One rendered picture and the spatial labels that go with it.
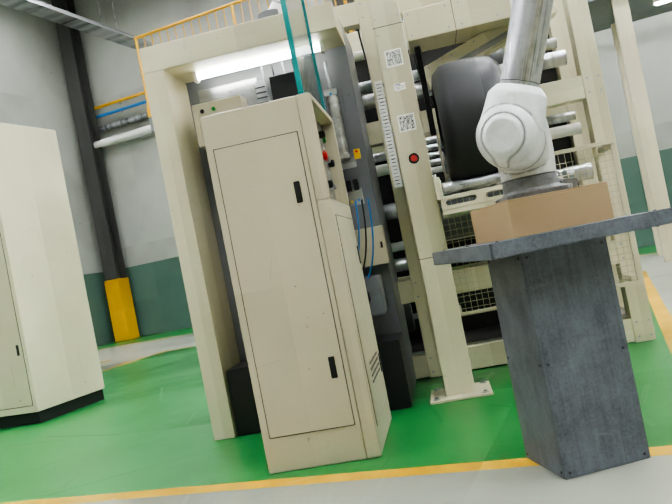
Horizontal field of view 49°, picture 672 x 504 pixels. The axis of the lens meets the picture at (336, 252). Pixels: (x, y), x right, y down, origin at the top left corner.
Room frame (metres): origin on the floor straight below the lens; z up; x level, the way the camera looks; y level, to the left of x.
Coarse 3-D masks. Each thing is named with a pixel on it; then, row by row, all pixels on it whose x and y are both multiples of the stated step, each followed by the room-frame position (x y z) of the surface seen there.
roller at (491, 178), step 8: (480, 176) 3.08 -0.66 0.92; (488, 176) 3.07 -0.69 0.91; (496, 176) 3.07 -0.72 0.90; (448, 184) 3.10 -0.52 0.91; (456, 184) 3.09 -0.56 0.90; (464, 184) 3.08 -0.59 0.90; (472, 184) 3.08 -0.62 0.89; (480, 184) 3.08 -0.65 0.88; (488, 184) 3.09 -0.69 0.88; (448, 192) 3.11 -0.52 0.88
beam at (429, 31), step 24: (456, 0) 3.40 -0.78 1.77; (480, 0) 3.38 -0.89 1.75; (504, 0) 3.37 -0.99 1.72; (408, 24) 3.43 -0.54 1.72; (432, 24) 3.42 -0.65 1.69; (456, 24) 3.40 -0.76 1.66; (480, 24) 3.39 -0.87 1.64; (504, 24) 3.46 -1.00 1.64; (408, 48) 3.62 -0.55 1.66; (432, 48) 3.63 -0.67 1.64
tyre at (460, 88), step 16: (448, 64) 3.11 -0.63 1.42; (464, 64) 3.07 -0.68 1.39; (480, 64) 3.03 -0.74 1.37; (496, 64) 3.06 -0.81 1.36; (432, 80) 3.14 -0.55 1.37; (448, 80) 3.02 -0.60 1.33; (464, 80) 3.00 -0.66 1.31; (480, 80) 2.98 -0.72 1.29; (496, 80) 2.97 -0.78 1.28; (448, 96) 2.99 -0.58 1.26; (464, 96) 2.97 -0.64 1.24; (480, 96) 2.96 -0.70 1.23; (448, 112) 2.98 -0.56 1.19; (464, 112) 2.96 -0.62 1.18; (480, 112) 2.95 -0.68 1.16; (448, 128) 3.00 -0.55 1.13; (464, 128) 2.97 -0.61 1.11; (448, 144) 3.03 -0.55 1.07; (464, 144) 2.99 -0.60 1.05; (448, 160) 3.10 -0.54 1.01; (464, 160) 3.03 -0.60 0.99; (480, 160) 3.03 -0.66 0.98; (464, 176) 3.10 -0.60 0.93
